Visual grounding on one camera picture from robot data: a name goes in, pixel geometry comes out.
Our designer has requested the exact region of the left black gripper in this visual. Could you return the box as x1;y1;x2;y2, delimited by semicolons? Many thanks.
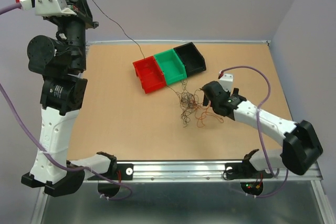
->
56;0;99;72

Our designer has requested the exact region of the orange wire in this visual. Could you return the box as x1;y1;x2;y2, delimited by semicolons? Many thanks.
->
190;98;225;128

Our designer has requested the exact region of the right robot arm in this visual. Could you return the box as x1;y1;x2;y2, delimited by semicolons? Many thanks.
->
201;81;323;177

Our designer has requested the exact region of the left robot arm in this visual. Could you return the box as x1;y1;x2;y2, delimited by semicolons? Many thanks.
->
20;0;117;197

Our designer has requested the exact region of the black plastic bin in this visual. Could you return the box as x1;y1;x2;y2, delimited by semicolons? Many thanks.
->
173;42;206;77

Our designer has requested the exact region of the green plastic bin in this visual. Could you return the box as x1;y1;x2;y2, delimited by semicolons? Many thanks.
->
154;49;187;86

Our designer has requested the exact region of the red plastic bin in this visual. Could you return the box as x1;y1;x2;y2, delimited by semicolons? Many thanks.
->
133;56;166;94

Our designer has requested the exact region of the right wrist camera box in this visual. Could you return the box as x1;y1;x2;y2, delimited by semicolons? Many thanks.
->
218;71;234;92

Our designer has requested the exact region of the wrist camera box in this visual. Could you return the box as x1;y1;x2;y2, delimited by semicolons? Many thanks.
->
218;71;234;92
35;0;76;17

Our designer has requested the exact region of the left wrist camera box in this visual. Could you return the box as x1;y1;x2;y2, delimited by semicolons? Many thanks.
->
35;0;76;17

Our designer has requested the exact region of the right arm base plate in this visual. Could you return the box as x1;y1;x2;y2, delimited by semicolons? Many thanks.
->
223;162;273;180

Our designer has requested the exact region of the aluminium mounting rail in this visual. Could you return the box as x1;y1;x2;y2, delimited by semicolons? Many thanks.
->
67;157;322;184

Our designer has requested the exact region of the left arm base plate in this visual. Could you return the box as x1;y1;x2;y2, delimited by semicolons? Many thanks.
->
93;162;134;181

